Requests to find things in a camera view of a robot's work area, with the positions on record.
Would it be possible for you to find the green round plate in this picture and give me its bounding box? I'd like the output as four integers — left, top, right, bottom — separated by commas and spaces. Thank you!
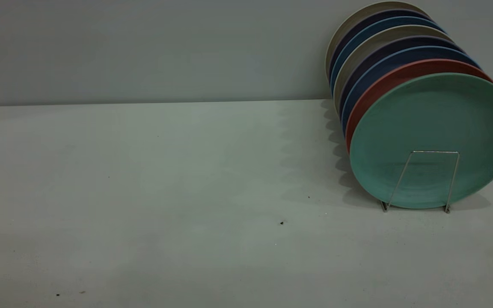
349, 73, 493, 210

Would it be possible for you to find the pink round plate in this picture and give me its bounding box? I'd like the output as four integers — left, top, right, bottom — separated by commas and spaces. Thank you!
345, 59, 493, 154

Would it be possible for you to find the navy blue round plate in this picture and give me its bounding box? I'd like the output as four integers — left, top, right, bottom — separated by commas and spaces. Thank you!
342, 46, 481, 138

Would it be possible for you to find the dark purple round plate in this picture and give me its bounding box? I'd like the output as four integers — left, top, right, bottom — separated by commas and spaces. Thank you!
339, 36, 467, 122
327, 9, 431, 84

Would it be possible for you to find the beige round plate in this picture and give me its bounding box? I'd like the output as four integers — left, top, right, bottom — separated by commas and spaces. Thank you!
333, 25, 454, 117
324, 1, 429, 82

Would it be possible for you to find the teal blue round plate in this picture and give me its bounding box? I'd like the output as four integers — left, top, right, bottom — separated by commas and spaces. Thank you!
330, 16, 445, 98

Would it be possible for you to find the metal wire plate rack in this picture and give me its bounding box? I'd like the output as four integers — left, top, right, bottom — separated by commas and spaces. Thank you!
379, 150, 461, 213

